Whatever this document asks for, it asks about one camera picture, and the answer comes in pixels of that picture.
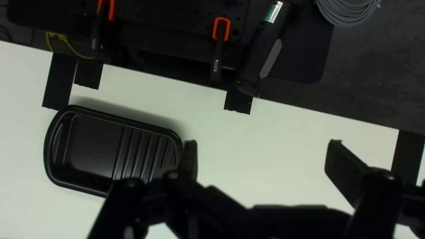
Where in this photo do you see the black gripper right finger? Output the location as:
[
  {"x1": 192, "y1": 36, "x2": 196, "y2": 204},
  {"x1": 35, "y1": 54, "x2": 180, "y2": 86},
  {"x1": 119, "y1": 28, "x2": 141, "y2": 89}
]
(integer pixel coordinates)
[{"x1": 323, "y1": 138, "x2": 404, "y2": 239}]

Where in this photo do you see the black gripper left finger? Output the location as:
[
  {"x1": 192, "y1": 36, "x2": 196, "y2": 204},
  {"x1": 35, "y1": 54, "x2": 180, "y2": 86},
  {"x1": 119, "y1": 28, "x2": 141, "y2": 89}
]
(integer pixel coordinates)
[{"x1": 87, "y1": 139, "x2": 209, "y2": 239}]

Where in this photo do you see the black plastic tray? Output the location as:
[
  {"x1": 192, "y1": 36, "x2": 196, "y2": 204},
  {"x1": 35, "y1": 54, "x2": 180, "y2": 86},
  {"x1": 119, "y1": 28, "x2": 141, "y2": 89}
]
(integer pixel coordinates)
[{"x1": 42, "y1": 105, "x2": 184, "y2": 196}]

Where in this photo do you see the black tool with green band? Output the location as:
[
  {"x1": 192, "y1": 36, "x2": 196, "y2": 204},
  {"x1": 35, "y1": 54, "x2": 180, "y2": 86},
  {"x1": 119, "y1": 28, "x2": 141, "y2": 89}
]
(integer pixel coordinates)
[{"x1": 236, "y1": 0, "x2": 294, "y2": 97}]

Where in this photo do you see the orange handled clamp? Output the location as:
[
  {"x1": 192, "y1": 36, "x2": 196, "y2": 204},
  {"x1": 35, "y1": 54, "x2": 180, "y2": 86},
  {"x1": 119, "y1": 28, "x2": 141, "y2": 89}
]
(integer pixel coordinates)
[
  {"x1": 90, "y1": 0, "x2": 118, "y2": 50},
  {"x1": 208, "y1": 16, "x2": 233, "y2": 84}
]

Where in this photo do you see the grey coiled cable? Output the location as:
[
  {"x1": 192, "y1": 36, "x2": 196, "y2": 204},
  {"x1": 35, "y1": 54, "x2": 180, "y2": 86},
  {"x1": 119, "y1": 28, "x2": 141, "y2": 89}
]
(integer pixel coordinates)
[{"x1": 313, "y1": 0, "x2": 383, "y2": 26}]

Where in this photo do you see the thin yellow cable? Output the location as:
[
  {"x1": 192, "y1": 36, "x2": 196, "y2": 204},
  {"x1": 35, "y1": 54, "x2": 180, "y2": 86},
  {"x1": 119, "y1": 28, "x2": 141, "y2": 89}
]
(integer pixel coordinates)
[{"x1": 45, "y1": 30, "x2": 96, "y2": 61}]

